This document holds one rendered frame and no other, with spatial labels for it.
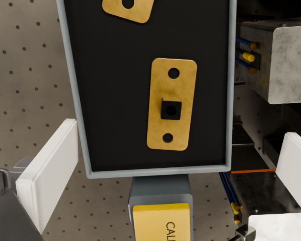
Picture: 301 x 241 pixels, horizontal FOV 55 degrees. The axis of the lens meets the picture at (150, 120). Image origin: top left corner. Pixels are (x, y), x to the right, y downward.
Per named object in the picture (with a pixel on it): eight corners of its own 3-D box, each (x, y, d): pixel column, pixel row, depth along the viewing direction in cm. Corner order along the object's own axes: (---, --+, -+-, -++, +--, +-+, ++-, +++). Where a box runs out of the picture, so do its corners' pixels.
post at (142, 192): (173, 115, 75) (196, 245, 34) (144, 117, 75) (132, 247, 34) (172, 86, 72) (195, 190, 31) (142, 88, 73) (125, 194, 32)
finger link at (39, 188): (39, 241, 12) (21, 240, 12) (79, 161, 19) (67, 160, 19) (33, 181, 11) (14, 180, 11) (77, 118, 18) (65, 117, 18)
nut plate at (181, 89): (186, 149, 27) (188, 155, 26) (146, 147, 27) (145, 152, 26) (197, 60, 24) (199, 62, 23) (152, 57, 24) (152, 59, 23)
